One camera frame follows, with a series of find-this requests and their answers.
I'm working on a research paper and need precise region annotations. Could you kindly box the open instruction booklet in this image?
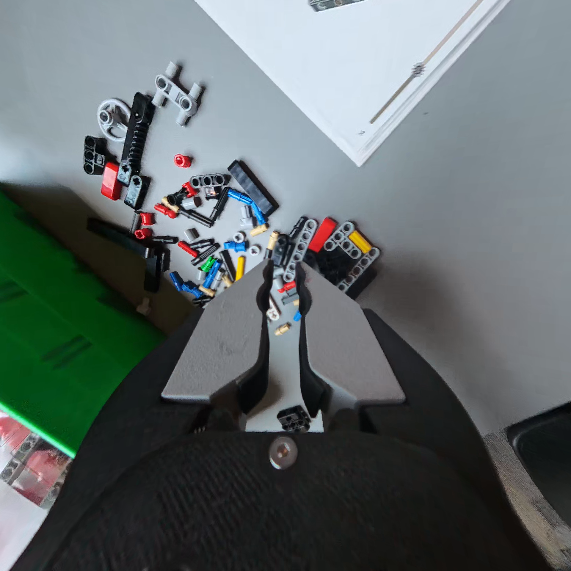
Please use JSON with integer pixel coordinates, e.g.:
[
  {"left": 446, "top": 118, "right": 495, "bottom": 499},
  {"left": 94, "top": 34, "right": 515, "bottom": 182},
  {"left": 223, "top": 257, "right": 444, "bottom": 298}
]
[{"left": 194, "top": 0, "right": 514, "bottom": 168}]

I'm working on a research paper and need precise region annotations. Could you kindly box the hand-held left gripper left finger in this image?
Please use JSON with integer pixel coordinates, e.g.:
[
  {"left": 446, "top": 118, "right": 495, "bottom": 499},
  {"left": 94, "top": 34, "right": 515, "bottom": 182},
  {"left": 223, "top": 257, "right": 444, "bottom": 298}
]
[{"left": 161, "top": 260, "right": 275, "bottom": 415}]

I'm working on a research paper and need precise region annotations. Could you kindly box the pile of lego pieces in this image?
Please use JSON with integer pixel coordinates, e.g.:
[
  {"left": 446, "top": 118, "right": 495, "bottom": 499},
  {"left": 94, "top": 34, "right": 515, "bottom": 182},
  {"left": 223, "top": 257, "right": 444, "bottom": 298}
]
[{"left": 82, "top": 60, "right": 382, "bottom": 337}]

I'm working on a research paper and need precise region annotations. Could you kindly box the green plastic bin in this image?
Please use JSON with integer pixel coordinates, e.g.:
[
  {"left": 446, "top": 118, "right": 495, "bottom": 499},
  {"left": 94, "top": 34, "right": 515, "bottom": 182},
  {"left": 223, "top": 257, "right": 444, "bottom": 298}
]
[{"left": 0, "top": 181, "right": 168, "bottom": 460}]

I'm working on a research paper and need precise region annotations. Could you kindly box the black lego piece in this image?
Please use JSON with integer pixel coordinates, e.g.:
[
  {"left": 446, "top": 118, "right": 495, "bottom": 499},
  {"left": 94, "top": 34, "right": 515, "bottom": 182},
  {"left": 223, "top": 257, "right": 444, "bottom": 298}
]
[{"left": 277, "top": 407, "right": 311, "bottom": 433}]

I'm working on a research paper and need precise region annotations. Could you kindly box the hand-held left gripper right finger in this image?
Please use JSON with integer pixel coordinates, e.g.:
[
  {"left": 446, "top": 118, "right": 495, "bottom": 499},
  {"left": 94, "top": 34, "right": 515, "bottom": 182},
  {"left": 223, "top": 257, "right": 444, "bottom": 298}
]
[{"left": 295, "top": 262, "right": 407, "bottom": 418}]

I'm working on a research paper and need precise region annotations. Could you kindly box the shiny plastic bag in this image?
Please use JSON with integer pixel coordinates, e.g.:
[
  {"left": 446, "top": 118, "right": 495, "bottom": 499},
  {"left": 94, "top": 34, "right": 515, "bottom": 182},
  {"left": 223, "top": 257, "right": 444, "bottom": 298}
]
[{"left": 0, "top": 410, "right": 74, "bottom": 511}]

